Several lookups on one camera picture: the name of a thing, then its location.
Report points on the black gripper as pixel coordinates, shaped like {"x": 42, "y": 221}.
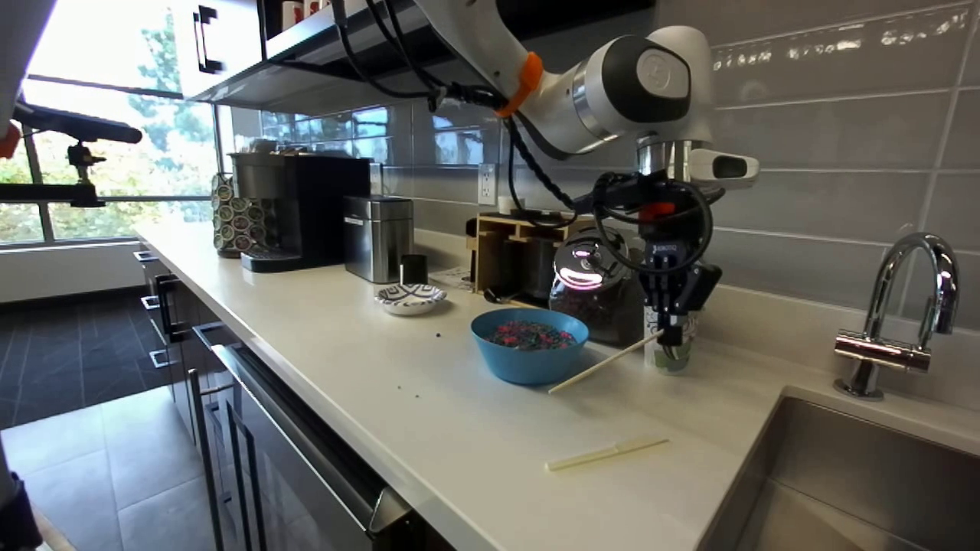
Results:
{"x": 676, "y": 223}

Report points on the wooden stirrer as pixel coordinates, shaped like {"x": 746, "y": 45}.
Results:
{"x": 600, "y": 366}
{"x": 607, "y": 452}

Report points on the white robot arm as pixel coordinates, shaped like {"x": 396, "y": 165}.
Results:
{"x": 654, "y": 88}

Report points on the patterned paper coffee cup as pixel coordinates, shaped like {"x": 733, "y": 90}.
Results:
{"x": 668, "y": 339}

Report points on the wooden stirrer on counter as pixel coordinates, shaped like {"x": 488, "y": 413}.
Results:
{"x": 607, "y": 452}

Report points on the small black cup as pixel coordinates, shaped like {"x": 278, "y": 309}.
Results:
{"x": 415, "y": 271}

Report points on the black coffee machine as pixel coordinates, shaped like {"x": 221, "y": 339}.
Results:
{"x": 303, "y": 204}

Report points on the blue bowl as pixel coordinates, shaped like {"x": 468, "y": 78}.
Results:
{"x": 531, "y": 346}

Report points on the wooden organizer box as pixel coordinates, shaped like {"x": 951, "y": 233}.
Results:
{"x": 514, "y": 254}

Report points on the stainless steel sink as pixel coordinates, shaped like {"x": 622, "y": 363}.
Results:
{"x": 828, "y": 481}

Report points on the small white dish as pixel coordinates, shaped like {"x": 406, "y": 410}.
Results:
{"x": 407, "y": 300}

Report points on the steel canister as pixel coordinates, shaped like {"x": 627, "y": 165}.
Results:
{"x": 377, "y": 236}

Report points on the dark upper cabinet shelf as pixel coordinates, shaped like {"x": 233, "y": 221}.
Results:
{"x": 246, "y": 52}

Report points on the patterned jar behind machine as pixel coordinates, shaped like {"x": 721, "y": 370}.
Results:
{"x": 226, "y": 217}

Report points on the grey drawer cabinet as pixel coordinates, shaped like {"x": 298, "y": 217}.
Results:
{"x": 173, "y": 312}

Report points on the dishwasher with steel handle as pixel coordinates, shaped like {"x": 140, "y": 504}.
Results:
{"x": 283, "y": 477}

